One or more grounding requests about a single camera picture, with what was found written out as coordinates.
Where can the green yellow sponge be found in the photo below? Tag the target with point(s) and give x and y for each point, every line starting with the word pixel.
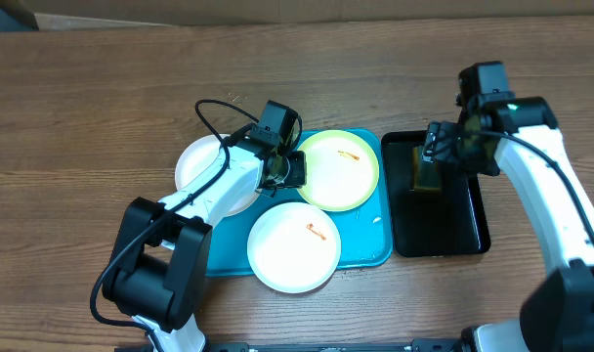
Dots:
pixel 426 177

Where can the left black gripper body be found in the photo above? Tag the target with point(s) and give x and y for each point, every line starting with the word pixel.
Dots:
pixel 294 172

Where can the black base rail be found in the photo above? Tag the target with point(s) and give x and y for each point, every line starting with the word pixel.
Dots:
pixel 416 345

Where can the teal plastic tray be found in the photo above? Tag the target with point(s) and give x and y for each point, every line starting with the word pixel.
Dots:
pixel 365 232

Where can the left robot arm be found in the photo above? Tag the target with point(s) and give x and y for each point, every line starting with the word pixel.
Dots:
pixel 154 276

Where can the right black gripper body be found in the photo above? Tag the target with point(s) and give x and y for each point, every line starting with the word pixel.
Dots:
pixel 434 135

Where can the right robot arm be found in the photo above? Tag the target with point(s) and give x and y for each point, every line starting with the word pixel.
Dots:
pixel 498 132

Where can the lime green plate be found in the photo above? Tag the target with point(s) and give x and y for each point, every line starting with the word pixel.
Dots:
pixel 342 170

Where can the white plate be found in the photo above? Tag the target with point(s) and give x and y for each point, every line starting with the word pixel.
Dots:
pixel 294 247
pixel 196 158

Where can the cardboard panel at back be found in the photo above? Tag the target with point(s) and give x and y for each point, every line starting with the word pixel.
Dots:
pixel 198 12

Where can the black rectangular tray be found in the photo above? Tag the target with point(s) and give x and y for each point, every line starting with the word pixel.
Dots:
pixel 449 221

